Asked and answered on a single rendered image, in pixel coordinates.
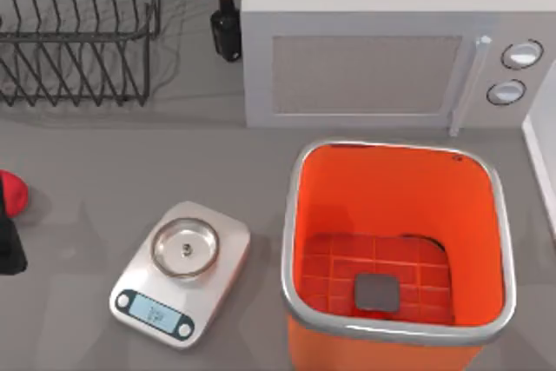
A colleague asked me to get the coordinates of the microwave door handle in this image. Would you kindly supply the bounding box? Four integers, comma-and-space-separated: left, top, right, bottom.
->
448, 34, 493, 137

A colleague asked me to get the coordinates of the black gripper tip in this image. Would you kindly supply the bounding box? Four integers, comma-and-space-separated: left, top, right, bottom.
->
0, 196, 29, 276

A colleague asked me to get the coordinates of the dark bottle with red cap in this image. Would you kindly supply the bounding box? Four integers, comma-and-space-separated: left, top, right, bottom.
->
209, 0, 243, 63

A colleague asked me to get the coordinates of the orange bin with metal rim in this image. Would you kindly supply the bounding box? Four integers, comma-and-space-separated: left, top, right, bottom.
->
281, 137, 518, 371

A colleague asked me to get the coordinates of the pale microwave oven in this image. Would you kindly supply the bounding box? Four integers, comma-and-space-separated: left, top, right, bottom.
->
240, 0, 556, 137

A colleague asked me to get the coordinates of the dark wire dish rack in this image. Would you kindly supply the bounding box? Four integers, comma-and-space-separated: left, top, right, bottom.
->
0, 0, 165, 108

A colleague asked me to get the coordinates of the grey square pad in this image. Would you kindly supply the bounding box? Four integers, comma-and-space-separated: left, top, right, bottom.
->
353, 272, 401, 313

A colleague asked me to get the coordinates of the microwave knob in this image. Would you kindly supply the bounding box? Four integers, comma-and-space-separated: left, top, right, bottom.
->
500, 39, 545, 70
486, 78, 527, 107

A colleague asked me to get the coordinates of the silver kitchen scale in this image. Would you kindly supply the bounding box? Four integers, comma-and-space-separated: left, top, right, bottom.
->
109, 200, 252, 339

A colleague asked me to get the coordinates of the red round object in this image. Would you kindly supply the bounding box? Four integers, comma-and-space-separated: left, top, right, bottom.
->
0, 169, 30, 219

